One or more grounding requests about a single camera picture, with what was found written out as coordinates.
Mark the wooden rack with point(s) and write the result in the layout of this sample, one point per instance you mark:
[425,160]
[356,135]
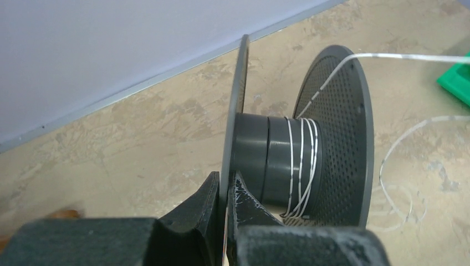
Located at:
[60,214]

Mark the black cable spool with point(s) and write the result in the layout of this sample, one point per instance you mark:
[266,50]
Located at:
[315,167]

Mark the green plastic bin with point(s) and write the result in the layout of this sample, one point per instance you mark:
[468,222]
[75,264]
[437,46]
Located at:
[455,80]

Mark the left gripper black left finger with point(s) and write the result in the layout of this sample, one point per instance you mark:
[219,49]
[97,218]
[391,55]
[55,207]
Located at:
[185,236]

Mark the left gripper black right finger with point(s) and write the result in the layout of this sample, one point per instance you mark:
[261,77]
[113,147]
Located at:
[255,237]

